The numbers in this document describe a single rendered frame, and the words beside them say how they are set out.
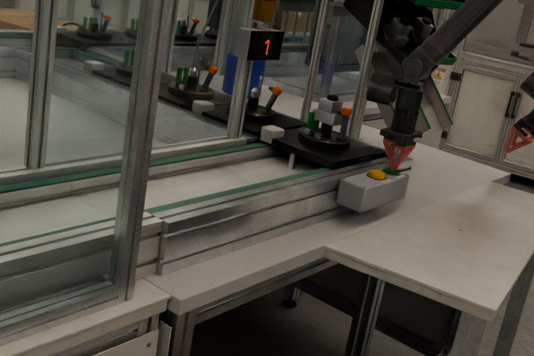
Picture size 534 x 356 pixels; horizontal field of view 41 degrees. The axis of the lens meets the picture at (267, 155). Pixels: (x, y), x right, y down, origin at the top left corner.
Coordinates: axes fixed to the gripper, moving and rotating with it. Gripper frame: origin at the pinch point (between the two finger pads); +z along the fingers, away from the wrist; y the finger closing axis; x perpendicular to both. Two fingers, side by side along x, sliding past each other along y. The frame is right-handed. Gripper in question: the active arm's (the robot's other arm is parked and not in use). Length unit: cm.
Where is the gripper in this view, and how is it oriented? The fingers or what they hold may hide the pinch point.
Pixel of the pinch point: (393, 167)
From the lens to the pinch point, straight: 175.4
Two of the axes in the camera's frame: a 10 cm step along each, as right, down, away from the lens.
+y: -6.3, 1.2, -7.7
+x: 7.6, 3.0, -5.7
